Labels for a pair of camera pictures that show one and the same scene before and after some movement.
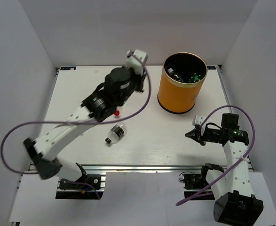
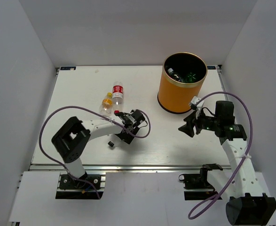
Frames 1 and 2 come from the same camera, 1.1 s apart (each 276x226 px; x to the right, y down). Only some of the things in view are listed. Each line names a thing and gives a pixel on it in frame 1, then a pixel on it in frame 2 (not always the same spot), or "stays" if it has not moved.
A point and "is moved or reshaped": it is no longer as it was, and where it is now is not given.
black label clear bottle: (116, 133) is moved or reshaped
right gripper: (196, 134) to (192, 120)
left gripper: (141, 79) to (127, 138)
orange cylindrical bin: (183, 75) stays
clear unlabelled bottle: (175, 75) stays
